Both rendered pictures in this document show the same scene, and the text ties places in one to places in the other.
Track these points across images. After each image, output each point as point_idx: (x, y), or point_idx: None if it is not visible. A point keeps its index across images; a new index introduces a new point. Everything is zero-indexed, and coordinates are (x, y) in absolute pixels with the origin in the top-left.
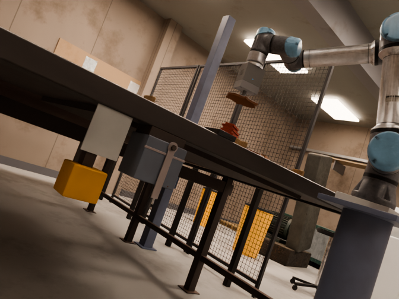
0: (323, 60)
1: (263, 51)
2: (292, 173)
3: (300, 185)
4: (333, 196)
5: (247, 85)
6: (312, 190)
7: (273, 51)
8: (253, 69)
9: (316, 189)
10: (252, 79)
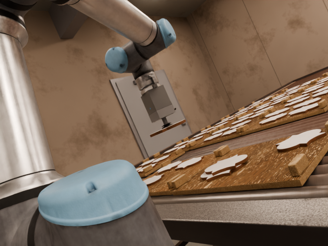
0: (121, 34)
1: (134, 77)
2: (180, 223)
3: (207, 235)
4: (327, 235)
5: (152, 117)
6: (237, 238)
7: (131, 72)
8: (144, 98)
9: (247, 234)
10: (150, 109)
